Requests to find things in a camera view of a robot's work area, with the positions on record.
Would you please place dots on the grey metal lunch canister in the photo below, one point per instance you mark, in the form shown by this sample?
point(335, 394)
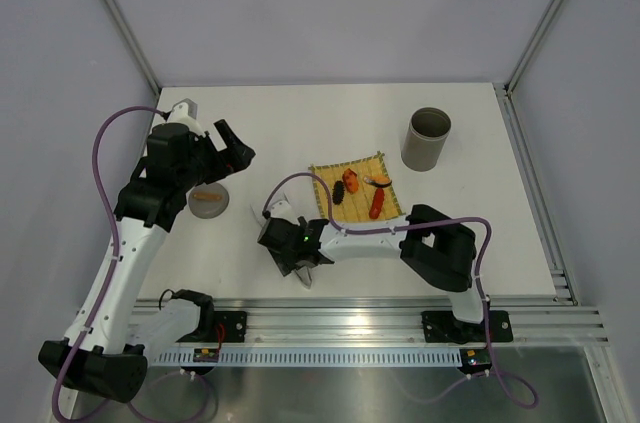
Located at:
point(426, 135)

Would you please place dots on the orange salmon slice toy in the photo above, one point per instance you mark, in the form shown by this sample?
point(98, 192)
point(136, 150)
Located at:
point(379, 181)

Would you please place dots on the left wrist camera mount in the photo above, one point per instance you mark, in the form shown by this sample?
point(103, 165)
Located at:
point(185, 112)

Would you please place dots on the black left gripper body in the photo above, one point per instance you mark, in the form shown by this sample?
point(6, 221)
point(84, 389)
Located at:
point(207, 165)

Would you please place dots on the right small circuit board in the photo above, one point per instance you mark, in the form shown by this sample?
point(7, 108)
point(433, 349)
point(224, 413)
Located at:
point(476, 357)

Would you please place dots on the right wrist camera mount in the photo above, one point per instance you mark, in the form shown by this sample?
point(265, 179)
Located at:
point(282, 209)

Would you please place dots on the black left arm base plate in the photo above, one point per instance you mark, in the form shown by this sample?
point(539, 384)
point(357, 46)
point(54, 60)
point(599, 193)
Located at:
point(230, 326)

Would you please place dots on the left aluminium frame post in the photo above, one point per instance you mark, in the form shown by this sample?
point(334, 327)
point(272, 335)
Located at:
point(132, 44)

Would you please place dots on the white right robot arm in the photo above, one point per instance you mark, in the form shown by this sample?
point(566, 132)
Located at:
point(440, 250)

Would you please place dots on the stainless steel tongs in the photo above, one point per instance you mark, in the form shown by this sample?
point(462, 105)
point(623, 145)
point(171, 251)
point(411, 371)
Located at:
point(275, 231)

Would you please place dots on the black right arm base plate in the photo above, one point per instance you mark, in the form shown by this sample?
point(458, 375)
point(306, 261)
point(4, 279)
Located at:
point(442, 327)

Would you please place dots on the grey canister lid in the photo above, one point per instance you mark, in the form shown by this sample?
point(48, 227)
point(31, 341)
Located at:
point(208, 201)

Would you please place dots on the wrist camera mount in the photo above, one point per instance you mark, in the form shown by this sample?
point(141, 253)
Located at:
point(185, 112)
point(282, 209)

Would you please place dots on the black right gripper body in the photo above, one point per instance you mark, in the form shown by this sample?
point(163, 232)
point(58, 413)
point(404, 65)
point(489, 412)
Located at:
point(286, 261)

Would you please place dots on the white slotted cable duct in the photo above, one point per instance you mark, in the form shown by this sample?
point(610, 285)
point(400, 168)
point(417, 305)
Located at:
point(318, 358)

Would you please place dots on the red sausage toy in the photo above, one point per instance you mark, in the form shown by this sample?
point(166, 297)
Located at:
point(377, 204)

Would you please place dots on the aluminium front rail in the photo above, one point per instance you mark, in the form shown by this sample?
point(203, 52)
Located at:
point(344, 322)

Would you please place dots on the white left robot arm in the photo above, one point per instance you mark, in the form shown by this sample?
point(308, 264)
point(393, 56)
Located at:
point(97, 354)

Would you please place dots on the black sea cucumber toy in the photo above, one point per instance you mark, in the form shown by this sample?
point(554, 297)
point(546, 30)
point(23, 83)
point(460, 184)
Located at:
point(338, 192)

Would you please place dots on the right aluminium frame post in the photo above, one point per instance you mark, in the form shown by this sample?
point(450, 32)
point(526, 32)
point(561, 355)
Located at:
point(549, 16)

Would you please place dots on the orange fried fish toy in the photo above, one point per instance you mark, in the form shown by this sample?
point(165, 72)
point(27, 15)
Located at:
point(350, 181)

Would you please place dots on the small circuit board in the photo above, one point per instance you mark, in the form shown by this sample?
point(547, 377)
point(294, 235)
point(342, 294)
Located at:
point(476, 357)
point(206, 355)

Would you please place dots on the bamboo woven tray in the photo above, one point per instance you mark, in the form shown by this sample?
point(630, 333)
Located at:
point(355, 207)

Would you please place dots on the left small circuit board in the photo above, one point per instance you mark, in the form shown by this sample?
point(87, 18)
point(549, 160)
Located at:
point(206, 355)

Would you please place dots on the aluminium frame post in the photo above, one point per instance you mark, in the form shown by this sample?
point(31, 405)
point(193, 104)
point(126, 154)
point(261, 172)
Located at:
point(549, 16)
point(132, 44)

